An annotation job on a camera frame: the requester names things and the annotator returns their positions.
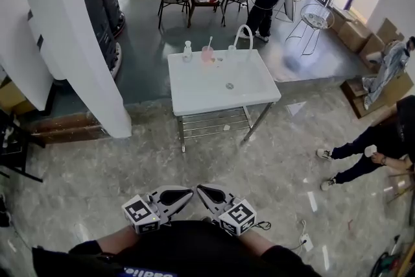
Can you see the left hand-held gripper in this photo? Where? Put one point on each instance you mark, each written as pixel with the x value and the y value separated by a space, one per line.
pixel 139 212

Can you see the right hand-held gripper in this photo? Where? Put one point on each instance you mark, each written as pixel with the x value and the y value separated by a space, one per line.
pixel 238 215

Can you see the pink translucent cup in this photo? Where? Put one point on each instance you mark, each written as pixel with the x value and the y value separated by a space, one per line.
pixel 207 55

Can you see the person's right forearm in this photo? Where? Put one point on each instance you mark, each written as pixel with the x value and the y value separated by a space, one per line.
pixel 256 241

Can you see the person's left forearm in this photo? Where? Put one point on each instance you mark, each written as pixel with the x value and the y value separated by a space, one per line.
pixel 118 240

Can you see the person's black clothing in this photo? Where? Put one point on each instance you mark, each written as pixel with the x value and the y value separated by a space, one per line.
pixel 194 249

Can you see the metal sink stand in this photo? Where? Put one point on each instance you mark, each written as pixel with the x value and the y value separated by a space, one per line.
pixel 258 121

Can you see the white paper strip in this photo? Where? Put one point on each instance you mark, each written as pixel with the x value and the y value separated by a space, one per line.
pixel 312 201

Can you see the white ceramic sink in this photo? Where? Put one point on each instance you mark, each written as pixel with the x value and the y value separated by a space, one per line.
pixel 207 91

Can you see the metal sink drain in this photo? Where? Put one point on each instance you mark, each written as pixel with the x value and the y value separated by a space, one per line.
pixel 230 85

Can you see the clear soap bottle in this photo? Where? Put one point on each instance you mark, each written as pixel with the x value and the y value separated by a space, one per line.
pixel 187 53

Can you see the white curved faucet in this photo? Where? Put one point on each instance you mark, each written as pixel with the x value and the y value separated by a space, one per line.
pixel 251 45

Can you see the black metal rack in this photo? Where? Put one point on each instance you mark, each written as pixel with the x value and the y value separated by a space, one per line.
pixel 13 152

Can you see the green black tool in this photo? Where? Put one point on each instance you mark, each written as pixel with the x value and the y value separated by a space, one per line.
pixel 389 264

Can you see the cardboard box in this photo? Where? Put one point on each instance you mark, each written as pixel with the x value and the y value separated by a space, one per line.
pixel 13 97
pixel 355 37
pixel 337 21
pixel 371 48

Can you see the black coffee machines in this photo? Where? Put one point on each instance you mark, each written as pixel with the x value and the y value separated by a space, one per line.
pixel 95 19

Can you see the flat cardboard sheet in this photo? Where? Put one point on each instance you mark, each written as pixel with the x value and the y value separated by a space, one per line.
pixel 400 91

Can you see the flat cardboard sheets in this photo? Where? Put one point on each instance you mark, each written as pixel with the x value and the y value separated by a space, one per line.
pixel 389 30

